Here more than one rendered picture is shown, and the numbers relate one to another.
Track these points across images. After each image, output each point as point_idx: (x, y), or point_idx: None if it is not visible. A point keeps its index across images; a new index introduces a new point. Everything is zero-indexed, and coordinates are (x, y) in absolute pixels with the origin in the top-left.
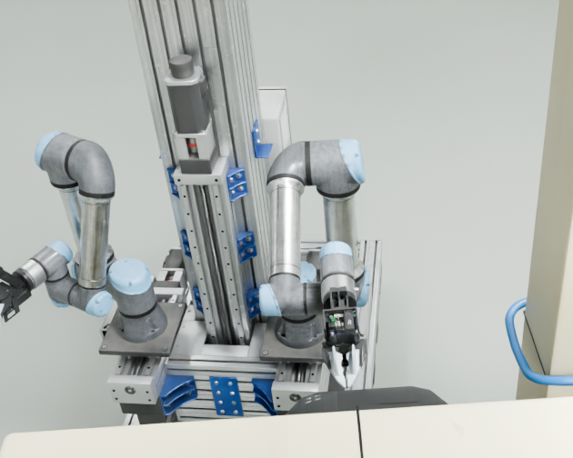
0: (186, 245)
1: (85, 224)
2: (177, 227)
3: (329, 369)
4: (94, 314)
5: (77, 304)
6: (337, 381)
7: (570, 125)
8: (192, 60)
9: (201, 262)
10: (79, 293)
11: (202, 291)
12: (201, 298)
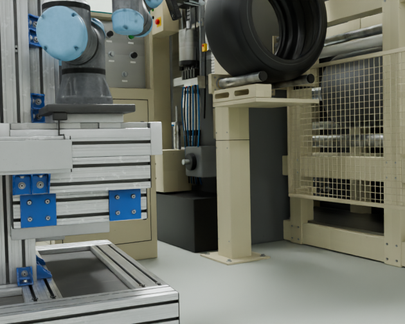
0: (35, 29)
1: None
2: (27, 8)
3: (198, 0)
4: (152, 27)
5: (149, 17)
6: (204, 1)
7: None
8: None
9: None
10: (144, 5)
11: (58, 73)
12: (54, 87)
